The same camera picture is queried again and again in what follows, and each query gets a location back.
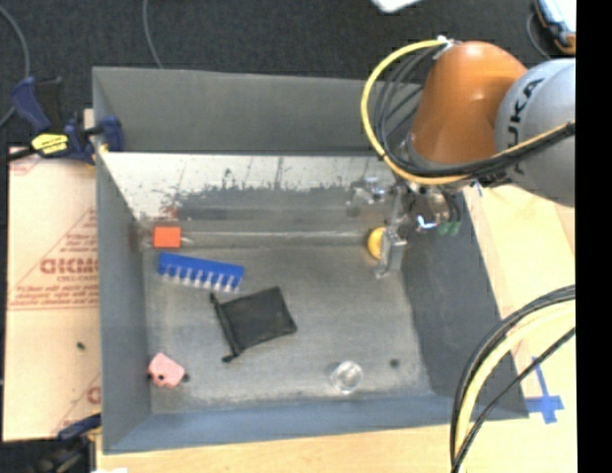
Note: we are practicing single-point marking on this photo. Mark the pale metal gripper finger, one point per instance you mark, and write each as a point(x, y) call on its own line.
point(398, 256)
point(387, 244)

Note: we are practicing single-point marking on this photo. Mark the yellow ball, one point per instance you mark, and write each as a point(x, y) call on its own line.
point(374, 242)

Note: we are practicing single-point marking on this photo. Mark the grey metal bin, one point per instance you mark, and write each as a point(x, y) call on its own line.
point(295, 313)

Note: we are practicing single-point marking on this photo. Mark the clear glass ball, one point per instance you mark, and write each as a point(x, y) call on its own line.
point(346, 376)

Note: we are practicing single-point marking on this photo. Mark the black cloth pouch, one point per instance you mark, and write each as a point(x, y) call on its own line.
point(258, 319)

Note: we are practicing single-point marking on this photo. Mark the blue toothed comb block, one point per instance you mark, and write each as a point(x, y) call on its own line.
point(197, 268)

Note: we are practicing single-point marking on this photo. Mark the orange square block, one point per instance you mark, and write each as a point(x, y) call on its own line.
point(166, 237)

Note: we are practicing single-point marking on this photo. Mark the pink small block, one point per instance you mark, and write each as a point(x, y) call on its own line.
point(163, 370)

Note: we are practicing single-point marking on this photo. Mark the brown cardboard board red print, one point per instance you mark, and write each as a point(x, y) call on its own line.
point(49, 244)

